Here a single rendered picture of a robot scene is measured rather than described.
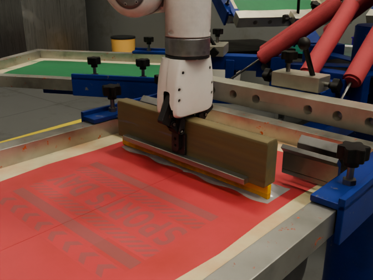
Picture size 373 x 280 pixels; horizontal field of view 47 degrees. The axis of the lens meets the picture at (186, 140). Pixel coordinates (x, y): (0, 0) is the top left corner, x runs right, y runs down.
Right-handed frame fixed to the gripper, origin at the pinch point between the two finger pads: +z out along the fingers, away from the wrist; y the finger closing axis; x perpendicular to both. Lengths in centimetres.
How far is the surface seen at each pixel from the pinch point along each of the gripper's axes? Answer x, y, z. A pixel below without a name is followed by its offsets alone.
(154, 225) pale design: 10.3, 17.6, 5.6
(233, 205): 14.8, 5.2, 5.5
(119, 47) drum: -433, -327, 59
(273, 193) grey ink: 17.5, -1.8, 5.0
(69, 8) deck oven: -510, -302, 9
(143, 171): -4.8, 6.3, 5.7
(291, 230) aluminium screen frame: 27.7, 10.8, 1.9
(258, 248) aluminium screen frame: 27.0, 16.7, 2.0
